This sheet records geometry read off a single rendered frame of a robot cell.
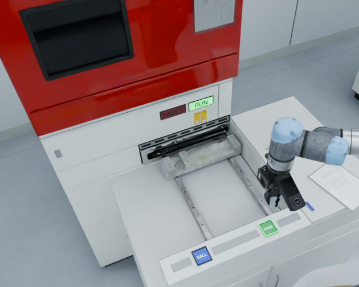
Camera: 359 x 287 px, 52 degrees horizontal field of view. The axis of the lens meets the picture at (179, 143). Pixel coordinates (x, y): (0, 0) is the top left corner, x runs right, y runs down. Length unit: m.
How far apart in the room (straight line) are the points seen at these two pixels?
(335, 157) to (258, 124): 0.75
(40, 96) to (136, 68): 0.33
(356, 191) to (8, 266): 2.05
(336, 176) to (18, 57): 1.21
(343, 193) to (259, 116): 0.51
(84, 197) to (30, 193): 1.18
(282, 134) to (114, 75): 0.62
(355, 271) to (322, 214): 0.24
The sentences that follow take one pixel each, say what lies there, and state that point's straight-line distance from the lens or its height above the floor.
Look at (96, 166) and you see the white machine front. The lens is 1.64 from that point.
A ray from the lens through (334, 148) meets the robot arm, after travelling 1.01.
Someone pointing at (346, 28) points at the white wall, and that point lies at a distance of 4.33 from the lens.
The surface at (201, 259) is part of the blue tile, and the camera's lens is 1.30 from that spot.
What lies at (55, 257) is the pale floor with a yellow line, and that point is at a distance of 2.56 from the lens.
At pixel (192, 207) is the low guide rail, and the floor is 0.85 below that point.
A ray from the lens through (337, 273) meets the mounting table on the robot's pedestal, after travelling 1.52.
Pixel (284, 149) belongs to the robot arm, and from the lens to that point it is 1.01.
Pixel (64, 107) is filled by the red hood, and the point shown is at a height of 1.32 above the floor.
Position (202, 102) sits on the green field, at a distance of 1.60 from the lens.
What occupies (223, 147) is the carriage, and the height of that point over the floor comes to 0.88.
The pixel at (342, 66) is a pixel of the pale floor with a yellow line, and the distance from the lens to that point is 3.93.
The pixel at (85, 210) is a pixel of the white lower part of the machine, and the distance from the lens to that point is 1.85.
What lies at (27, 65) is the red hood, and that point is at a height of 1.51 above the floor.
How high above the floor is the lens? 2.13
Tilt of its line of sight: 46 degrees down
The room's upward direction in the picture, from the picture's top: 5 degrees counter-clockwise
